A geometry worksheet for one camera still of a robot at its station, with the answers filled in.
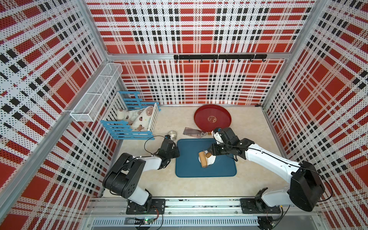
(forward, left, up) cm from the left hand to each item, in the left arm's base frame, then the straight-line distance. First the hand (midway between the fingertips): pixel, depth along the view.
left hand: (180, 149), depth 95 cm
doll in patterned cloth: (+22, +32, +6) cm, 39 cm away
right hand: (-6, -20, +11) cm, 24 cm away
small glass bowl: (+11, +6, +1) cm, 13 cm away
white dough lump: (-8, -20, +2) cm, 22 cm away
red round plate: (+27, -22, +1) cm, 35 cm away
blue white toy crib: (+12, +41, +6) cm, 43 cm away
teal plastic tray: (-11, -6, +1) cm, 12 cm away
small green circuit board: (-40, +16, +1) cm, 43 cm away
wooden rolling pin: (-7, -15, +3) cm, 17 cm away
